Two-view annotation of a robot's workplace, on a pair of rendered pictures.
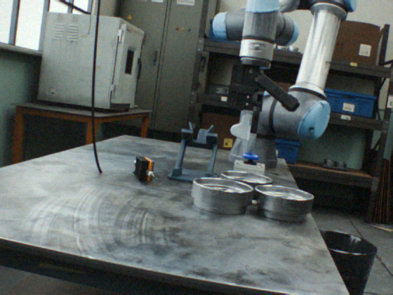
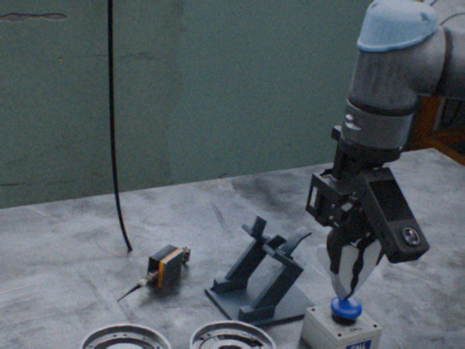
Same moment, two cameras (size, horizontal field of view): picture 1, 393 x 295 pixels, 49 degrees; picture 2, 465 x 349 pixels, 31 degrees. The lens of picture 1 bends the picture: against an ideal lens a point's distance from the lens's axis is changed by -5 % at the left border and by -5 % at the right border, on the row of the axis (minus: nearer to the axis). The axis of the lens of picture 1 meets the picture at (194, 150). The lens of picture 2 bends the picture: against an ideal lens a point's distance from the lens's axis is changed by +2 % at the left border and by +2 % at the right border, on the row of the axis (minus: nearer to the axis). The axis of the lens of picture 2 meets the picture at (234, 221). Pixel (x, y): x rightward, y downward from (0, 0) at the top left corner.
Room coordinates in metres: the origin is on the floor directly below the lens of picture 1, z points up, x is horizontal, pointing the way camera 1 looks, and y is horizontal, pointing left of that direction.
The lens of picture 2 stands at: (0.34, -0.70, 1.45)
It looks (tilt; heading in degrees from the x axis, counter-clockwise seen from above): 29 degrees down; 49
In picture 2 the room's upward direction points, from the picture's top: 8 degrees clockwise
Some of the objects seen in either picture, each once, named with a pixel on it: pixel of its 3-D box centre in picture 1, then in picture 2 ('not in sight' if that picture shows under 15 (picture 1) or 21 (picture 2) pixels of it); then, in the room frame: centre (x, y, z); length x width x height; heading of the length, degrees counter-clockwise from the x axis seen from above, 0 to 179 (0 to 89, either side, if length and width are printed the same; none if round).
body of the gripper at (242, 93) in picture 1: (248, 86); (357, 184); (1.04, -0.10, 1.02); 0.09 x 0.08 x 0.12; 83
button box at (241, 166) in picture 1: (248, 171); (345, 330); (1.05, -0.13, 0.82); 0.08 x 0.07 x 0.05; 173
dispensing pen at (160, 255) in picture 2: (144, 171); (153, 272); (0.90, 0.09, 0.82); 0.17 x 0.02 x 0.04; 23
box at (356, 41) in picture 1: (351, 44); not in sight; (4.35, -1.39, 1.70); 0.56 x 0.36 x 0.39; 78
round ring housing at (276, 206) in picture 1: (282, 203); not in sight; (0.77, -0.17, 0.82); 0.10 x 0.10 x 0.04
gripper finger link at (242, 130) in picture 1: (243, 132); (331, 262); (1.03, -0.10, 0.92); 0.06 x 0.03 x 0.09; 83
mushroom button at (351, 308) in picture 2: (250, 164); (344, 318); (1.04, -0.13, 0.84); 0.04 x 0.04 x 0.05
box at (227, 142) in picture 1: (220, 132); not in sight; (4.49, -0.23, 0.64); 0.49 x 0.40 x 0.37; 88
